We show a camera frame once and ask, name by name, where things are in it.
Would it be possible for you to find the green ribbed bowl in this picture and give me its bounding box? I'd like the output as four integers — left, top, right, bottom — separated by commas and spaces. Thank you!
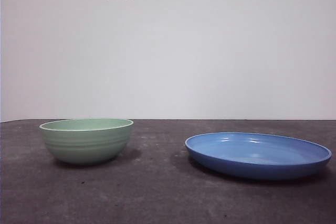
39, 118, 134, 166

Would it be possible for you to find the blue round plate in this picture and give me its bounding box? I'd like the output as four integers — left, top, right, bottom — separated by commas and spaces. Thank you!
184, 131, 332, 181

